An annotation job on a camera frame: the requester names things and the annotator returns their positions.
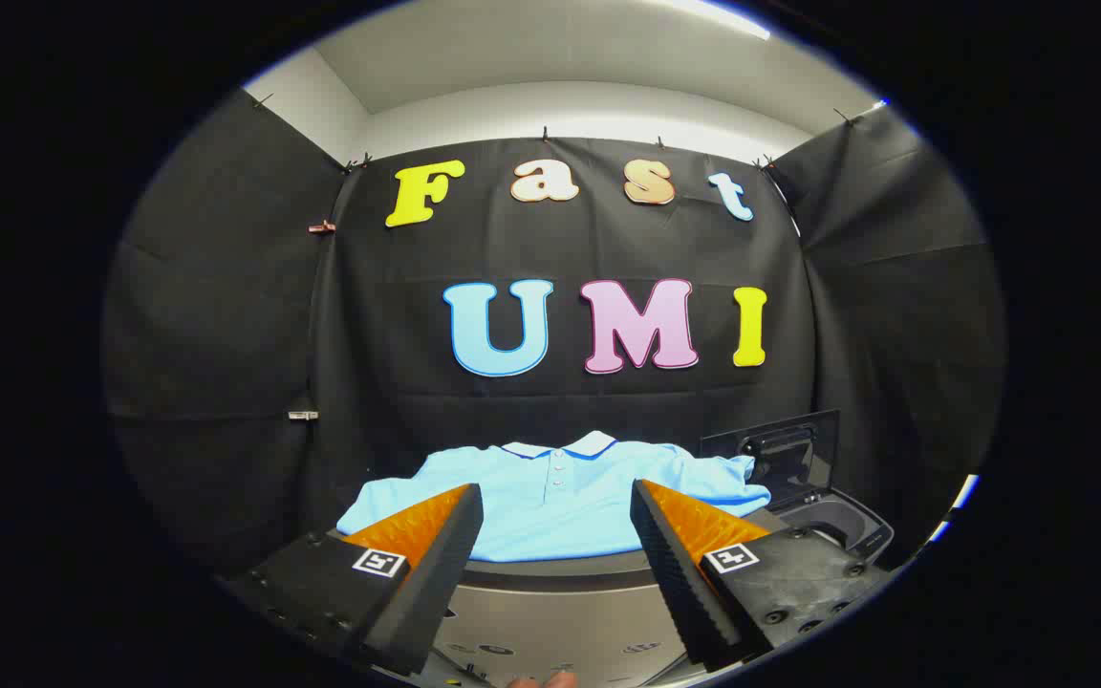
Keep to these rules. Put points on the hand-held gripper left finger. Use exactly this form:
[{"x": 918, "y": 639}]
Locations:
[{"x": 421, "y": 592}]

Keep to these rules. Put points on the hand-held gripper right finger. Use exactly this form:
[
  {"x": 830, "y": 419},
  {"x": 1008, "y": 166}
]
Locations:
[{"x": 689, "y": 592}]

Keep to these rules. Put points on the light blue polo shirt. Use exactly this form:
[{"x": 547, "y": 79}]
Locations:
[{"x": 550, "y": 516}]

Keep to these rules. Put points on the dark glass washing machine lid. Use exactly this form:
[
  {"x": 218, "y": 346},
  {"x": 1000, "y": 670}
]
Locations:
[{"x": 780, "y": 449}]

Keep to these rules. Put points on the black backdrop cloth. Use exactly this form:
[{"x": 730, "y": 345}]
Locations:
[{"x": 512, "y": 406}]

